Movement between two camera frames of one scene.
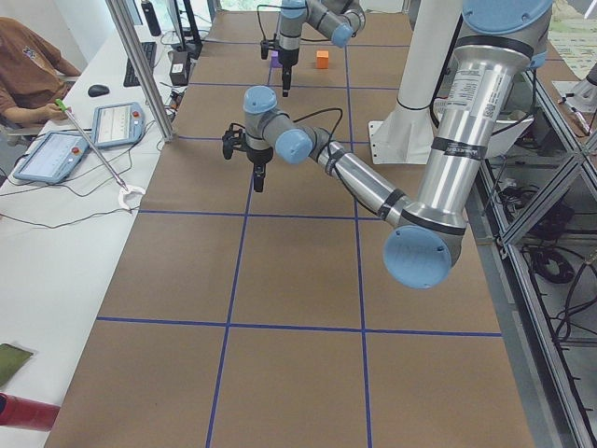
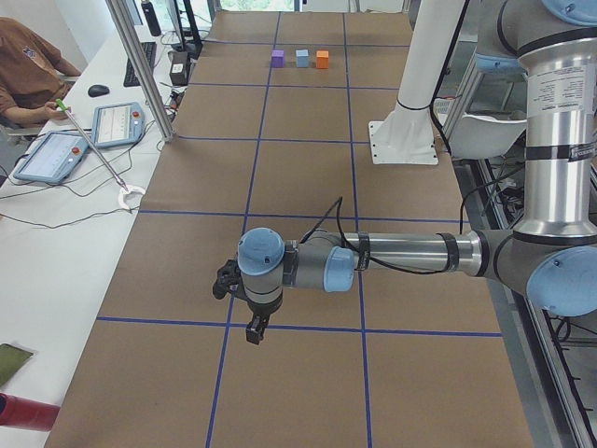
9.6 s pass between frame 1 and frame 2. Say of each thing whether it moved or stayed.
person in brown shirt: stayed
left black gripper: moved
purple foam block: stayed
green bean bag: stayed
